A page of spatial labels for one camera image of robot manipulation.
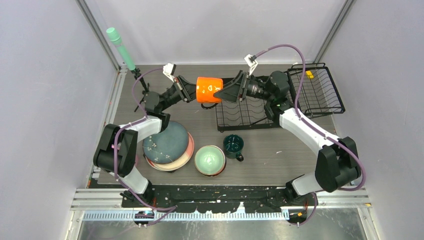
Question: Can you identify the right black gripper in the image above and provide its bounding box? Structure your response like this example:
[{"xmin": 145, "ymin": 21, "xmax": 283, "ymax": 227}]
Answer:
[{"xmin": 214, "ymin": 71, "xmax": 274, "ymax": 105}]

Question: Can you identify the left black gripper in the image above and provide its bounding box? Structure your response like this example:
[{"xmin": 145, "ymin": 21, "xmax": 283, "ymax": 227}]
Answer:
[{"xmin": 160, "ymin": 76, "xmax": 210, "ymax": 113}]

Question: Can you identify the orange mug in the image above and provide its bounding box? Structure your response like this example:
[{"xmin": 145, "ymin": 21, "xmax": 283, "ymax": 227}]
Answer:
[{"xmin": 195, "ymin": 76, "xmax": 224, "ymax": 110}]

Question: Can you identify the black wire dish rack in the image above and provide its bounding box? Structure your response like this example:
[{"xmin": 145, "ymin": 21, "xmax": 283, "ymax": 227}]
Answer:
[{"xmin": 215, "ymin": 71, "xmax": 293, "ymax": 133}]

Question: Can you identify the dark green mug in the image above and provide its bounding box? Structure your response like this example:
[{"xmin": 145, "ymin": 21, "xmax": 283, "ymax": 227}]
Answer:
[{"xmin": 223, "ymin": 134, "xmax": 244, "ymax": 162}]

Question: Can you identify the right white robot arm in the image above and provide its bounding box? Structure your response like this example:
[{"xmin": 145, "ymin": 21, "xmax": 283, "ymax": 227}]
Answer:
[{"xmin": 204, "ymin": 70, "xmax": 366, "ymax": 205}]

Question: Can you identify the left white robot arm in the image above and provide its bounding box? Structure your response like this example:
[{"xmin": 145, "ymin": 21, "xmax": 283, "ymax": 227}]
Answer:
[{"xmin": 93, "ymin": 76, "xmax": 196, "ymax": 207}]

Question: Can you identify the blue floral plate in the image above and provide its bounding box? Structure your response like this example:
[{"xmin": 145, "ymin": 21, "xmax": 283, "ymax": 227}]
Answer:
[{"xmin": 142, "ymin": 121, "xmax": 189, "ymax": 164}]

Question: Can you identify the cream bowl red rim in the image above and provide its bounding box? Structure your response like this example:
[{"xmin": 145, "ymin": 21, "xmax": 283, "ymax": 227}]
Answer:
[{"xmin": 194, "ymin": 145, "xmax": 227, "ymax": 177}]

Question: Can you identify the yellow block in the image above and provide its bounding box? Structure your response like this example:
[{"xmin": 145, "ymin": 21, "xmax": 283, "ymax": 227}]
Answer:
[{"xmin": 305, "ymin": 70, "xmax": 315, "ymax": 80}]

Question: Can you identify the pink cream plate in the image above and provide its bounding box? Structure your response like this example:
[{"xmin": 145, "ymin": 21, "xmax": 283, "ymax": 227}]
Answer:
[{"xmin": 143, "ymin": 133, "xmax": 195, "ymax": 173}]

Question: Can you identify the green microphone on tripod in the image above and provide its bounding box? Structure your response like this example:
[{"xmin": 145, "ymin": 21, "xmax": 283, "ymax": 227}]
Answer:
[{"xmin": 106, "ymin": 27, "xmax": 150, "ymax": 94}]

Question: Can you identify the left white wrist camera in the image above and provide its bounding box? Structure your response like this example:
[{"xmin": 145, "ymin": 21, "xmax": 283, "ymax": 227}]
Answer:
[{"xmin": 162, "ymin": 62, "xmax": 176, "ymax": 82}]

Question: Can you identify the black wire rack side tray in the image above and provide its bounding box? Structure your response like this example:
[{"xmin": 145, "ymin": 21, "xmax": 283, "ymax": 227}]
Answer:
[{"xmin": 286, "ymin": 62, "xmax": 346, "ymax": 119}]

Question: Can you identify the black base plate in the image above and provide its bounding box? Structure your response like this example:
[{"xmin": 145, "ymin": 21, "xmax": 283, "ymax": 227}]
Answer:
[{"xmin": 120, "ymin": 185, "xmax": 318, "ymax": 214}]

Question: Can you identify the aluminium frame rail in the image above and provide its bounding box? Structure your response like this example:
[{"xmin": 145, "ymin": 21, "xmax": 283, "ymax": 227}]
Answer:
[{"xmin": 71, "ymin": 188, "xmax": 371, "ymax": 222}]

